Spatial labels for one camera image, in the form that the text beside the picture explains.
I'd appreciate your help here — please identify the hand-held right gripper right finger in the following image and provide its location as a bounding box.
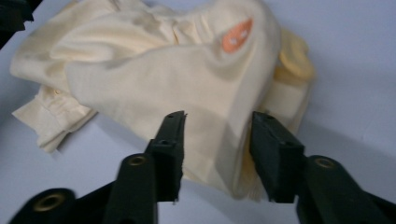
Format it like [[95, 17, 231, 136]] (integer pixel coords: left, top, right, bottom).
[[248, 111, 306, 203]]

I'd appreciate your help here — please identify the cream yellow sweatshirt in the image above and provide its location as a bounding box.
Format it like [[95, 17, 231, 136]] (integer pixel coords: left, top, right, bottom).
[[8, 0, 316, 202]]

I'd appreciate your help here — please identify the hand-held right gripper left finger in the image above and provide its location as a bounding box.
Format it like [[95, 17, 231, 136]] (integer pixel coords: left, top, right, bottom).
[[144, 110, 188, 203]]

